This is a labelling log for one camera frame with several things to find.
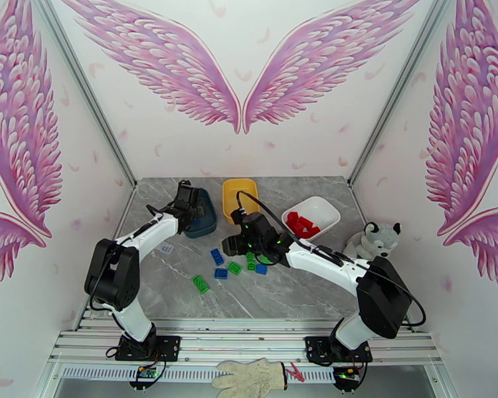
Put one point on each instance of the long blue lego brick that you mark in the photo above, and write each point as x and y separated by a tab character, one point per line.
218	256

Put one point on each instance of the grey husky plush toy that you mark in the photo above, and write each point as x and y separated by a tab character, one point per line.
369	243

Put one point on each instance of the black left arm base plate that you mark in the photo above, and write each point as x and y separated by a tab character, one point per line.
166	347

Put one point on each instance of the small circuit board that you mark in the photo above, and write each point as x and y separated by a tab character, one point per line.
146	372
348	374

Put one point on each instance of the long red lego brick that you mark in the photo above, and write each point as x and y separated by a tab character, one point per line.
310	231

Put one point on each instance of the yellow plastic bin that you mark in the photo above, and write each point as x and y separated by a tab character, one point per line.
229	193

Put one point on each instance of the dark blue plastic bin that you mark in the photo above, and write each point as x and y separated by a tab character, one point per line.
207	227

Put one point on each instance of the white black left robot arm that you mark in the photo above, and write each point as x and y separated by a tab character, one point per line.
112	276

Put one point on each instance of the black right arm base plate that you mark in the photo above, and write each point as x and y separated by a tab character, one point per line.
319	349

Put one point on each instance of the aluminium rail frame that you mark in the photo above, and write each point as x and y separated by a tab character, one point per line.
240	339

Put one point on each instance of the white plastic bin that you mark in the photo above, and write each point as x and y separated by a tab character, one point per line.
321	210

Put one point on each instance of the red clip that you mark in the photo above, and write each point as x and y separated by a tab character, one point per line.
295	371

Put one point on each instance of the aluminium frame post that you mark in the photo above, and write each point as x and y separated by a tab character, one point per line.
398	86
87	94

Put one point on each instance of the white work glove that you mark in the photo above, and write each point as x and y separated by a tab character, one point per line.
249	376

